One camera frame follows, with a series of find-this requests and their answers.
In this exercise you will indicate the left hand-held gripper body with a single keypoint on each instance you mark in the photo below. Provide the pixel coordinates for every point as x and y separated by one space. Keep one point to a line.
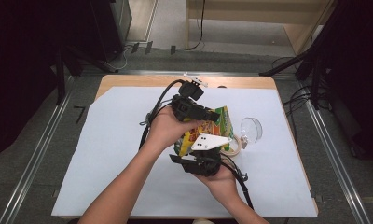
184 107

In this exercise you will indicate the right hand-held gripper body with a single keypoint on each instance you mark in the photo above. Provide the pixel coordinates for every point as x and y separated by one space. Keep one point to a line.
203 161

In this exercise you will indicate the yellow seasoning pouch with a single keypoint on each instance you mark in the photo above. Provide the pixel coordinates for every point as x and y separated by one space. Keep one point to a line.
218 126

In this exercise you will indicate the person's right hand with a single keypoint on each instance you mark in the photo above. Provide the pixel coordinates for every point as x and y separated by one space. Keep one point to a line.
222 185

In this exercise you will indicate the person's left hand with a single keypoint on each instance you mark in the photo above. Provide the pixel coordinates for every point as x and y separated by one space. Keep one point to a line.
164 130

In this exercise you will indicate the wooden table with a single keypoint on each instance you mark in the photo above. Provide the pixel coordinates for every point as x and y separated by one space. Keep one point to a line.
138 81

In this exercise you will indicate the pale round object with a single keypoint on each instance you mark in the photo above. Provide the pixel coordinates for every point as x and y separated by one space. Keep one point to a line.
203 221

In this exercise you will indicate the white cloth mat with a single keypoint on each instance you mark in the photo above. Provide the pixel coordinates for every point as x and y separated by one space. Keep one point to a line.
113 155

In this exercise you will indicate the black cabinet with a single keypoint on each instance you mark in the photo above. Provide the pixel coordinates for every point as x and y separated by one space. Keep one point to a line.
113 25

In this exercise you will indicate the light wooden cabinet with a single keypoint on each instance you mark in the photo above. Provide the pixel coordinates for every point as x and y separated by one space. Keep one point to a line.
253 12

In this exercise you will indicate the black metal stand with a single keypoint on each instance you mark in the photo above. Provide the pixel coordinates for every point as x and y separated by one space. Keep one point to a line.
315 62
61 77

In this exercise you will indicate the dark curtain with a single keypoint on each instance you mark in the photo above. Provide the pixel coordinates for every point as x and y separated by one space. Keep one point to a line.
361 77
20 77

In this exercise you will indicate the metal floor rail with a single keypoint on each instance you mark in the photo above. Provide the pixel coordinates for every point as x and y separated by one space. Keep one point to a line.
334 155
175 72
35 155

